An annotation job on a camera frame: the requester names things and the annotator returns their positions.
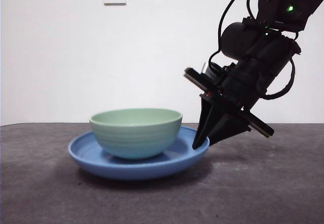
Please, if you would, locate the blue plate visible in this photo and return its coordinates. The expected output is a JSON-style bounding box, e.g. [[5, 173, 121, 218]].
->
[[67, 126, 211, 182]]

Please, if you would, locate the green ribbed bowl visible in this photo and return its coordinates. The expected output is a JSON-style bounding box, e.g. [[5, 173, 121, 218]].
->
[[89, 108, 183, 159]]

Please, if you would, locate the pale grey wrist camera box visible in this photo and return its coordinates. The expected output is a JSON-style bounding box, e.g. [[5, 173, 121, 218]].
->
[[201, 61, 216, 77]]

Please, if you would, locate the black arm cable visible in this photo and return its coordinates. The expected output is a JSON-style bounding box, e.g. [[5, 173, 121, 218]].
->
[[209, 0, 264, 65], [263, 56, 297, 101]]

